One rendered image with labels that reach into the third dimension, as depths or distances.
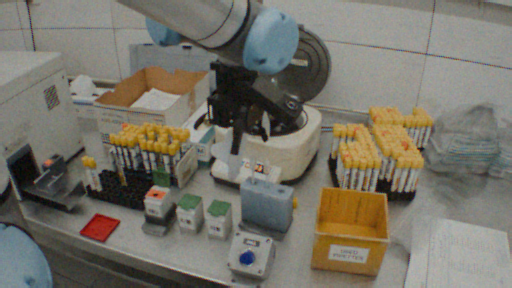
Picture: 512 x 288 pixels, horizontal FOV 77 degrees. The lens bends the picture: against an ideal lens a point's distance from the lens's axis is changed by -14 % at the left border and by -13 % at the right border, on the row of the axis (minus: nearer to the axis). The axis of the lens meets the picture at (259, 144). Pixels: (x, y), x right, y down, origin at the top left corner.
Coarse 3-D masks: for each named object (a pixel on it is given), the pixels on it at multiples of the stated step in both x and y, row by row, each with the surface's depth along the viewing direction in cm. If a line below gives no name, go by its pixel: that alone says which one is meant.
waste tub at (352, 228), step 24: (336, 192) 73; (360, 192) 72; (336, 216) 77; (360, 216) 75; (384, 216) 67; (336, 240) 63; (360, 240) 62; (384, 240) 61; (312, 264) 67; (336, 264) 66; (360, 264) 65
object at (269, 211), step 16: (240, 192) 74; (256, 192) 73; (272, 192) 72; (288, 192) 72; (256, 208) 75; (272, 208) 73; (288, 208) 73; (240, 224) 77; (256, 224) 77; (272, 224) 75; (288, 224) 76
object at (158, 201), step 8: (152, 192) 75; (160, 192) 75; (168, 192) 76; (144, 200) 74; (152, 200) 74; (160, 200) 74; (168, 200) 76; (152, 208) 74; (160, 208) 74; (168, 208) 77; (160, 216) 75
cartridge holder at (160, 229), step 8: (176, 208) 80; (144, 216) 76; (152, 216) 75; (168, 216) 76; (176, 216) 80; (144, 224) 76; (152, 224) 76; (160, 224) 76; (168, 224) 76; (152, 232) 75; (160, 232) 74
